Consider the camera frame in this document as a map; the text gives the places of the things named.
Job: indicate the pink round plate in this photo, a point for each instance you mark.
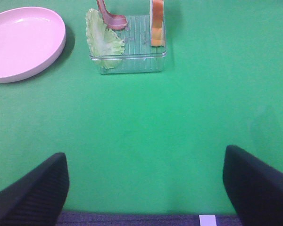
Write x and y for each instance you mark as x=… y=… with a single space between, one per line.
x=31 y=40

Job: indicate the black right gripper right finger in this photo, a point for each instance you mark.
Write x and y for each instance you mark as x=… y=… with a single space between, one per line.
x=254 y=188

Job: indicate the toast bread slice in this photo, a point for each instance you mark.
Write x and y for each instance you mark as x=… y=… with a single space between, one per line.
x=156 y=23

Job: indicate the bacon strip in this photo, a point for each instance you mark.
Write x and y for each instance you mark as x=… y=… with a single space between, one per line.
x=114 y=22

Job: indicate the clear right plastic container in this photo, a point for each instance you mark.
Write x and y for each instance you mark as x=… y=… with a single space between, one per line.
x=139 y=56

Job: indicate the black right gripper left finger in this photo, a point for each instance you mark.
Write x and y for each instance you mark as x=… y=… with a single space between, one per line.
x=37 y=198

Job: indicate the green lettuce leaf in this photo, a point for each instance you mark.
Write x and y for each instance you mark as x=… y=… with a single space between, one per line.
x=101 y=40

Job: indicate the white label strip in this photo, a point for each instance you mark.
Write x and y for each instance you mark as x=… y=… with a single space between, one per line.
x=207 y=220

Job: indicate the green tablecloth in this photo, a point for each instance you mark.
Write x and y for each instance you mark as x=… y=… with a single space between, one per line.
x=153 y=142

